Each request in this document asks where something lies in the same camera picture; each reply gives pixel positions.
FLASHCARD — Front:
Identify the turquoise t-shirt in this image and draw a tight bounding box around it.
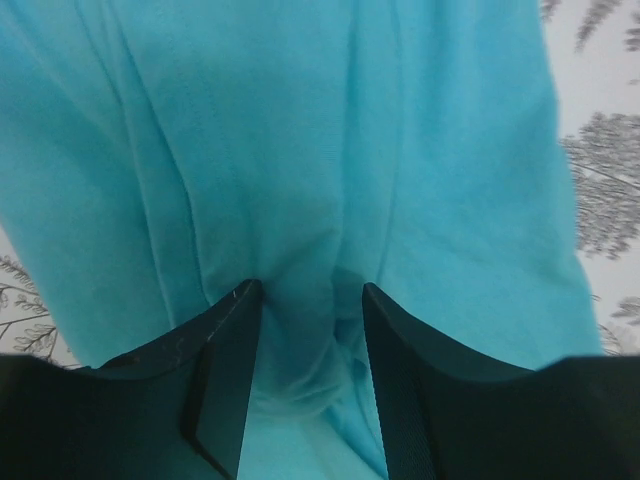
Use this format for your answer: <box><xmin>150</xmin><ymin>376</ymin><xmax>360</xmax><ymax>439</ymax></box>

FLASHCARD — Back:
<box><xmin>0</xmin><ymin>0</ymin><xmax>604</xmax><ymax>480</ymax></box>

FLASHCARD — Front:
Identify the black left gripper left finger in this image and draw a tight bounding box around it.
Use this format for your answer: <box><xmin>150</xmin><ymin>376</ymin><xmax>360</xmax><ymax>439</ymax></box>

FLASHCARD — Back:
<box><xmin>1</xmin><ymin>280</ymin><xmax>263</xmax><ymax>479</ymax></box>

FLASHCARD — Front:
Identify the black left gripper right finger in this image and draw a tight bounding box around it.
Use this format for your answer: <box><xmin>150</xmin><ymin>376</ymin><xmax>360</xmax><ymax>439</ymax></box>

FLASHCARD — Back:
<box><xmin>362</xmin><ymin>283</ymin><xmax>639</xmax><ymax>480</ymax></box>

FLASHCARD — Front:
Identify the floral patterned table mat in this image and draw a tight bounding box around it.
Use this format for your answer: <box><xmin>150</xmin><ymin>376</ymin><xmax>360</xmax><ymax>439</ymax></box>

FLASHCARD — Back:
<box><xmin>0</xmin><ymin>0</ymin><xmax>640</xmax><ymax>371</ymax></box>

